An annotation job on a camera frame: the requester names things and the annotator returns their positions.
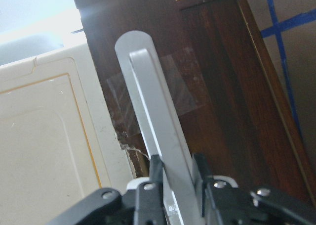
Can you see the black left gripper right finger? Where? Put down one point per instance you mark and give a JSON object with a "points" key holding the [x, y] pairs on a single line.
{"points": [[222, 203]]}

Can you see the cream plastic storage box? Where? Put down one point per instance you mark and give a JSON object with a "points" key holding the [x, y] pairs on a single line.
{"points": [[57, 141]]}

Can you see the brown paper table mat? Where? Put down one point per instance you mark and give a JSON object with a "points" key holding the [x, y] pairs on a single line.
{"points": [[288, 28]]}

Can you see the dark wooden drawer cabinet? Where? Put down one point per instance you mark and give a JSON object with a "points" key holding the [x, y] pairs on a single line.
{"points": [[239, 118]]}

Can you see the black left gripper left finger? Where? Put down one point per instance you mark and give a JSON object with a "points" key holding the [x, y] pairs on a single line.
{"points": [[106, 206]]}

